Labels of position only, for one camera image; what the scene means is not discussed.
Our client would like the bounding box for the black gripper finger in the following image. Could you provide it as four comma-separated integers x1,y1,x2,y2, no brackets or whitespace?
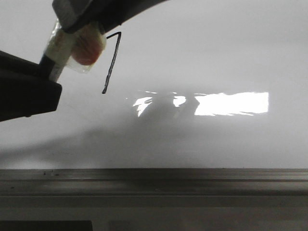
0,51,62,122
61,0,162,34

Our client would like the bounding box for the black and white whiteboard marker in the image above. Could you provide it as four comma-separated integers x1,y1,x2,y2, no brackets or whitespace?
39,0,108,82

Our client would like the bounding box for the white whiteboard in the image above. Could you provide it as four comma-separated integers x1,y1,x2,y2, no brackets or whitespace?
0,0,308,169

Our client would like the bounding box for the grey aluminium whiteboard frame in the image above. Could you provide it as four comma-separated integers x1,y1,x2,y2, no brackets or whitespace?
0,168,308,231

